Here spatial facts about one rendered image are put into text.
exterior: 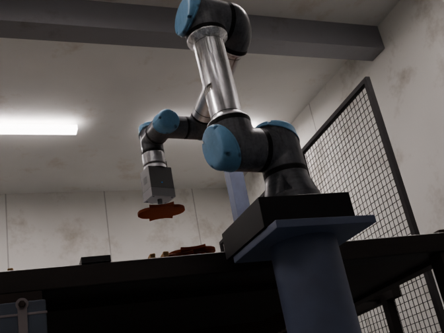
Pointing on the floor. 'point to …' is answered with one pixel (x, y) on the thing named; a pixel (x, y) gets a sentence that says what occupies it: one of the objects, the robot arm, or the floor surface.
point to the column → (310, 270)
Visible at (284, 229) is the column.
